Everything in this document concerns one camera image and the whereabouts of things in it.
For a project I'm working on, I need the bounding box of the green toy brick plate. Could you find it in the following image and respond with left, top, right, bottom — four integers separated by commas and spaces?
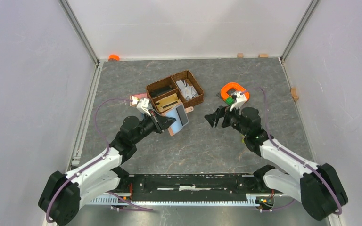
217, 93, 234, 106

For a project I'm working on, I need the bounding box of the purple cable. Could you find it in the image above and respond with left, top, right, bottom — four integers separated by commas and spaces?
46, 98, 154, 224
245, 87, 343, 216

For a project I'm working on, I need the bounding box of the white comb cable duct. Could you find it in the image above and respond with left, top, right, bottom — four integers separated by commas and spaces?
87, 194, 259, 207

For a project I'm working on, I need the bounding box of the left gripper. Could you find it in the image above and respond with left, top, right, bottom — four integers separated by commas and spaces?
132, 109, 176, 145

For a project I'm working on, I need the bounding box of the curved wooden piece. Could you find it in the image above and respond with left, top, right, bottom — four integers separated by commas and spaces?
290, 87, 299, 101

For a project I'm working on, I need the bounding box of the gold cards pile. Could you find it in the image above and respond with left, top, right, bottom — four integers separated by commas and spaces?
155, 93, 182, 113

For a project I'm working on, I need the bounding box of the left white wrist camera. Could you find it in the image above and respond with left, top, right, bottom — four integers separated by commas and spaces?
131, 96, 153, 116

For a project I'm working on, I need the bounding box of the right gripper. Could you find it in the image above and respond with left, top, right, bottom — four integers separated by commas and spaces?
205, 102, 249, 137

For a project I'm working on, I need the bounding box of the silver cards pile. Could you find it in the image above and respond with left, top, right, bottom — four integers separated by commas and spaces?
175, 80, 198, 100

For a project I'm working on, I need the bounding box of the orange cap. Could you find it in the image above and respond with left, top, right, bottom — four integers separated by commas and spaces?
108, 54, 120, 61

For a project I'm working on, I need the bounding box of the orange plastic ring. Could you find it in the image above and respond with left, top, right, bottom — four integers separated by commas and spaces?
220, 82, 250, 100

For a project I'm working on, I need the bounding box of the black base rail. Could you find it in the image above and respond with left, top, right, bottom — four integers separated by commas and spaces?
110, 173, 278, 202

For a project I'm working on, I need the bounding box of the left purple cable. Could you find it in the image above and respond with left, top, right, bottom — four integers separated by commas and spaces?
46, 98, 154, 224

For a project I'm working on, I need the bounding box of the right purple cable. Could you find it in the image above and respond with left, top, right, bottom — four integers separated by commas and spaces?
245, 87, 343, 216

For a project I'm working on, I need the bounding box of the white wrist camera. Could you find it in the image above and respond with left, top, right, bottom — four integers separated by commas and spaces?
131, 96, 153, 116
230, 91, 249, 111

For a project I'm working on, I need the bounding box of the brown wicker basket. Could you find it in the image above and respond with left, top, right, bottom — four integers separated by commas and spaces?
146, 70, 204, 111

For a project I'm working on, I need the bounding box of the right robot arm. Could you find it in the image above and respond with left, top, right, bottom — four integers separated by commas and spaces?
204, 106, 348, 221

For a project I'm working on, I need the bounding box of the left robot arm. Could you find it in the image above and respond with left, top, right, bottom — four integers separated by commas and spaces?
38, 110, 176, 226

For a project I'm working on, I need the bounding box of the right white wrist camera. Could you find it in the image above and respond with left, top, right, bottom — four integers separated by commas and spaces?
230, 91, 249, 111

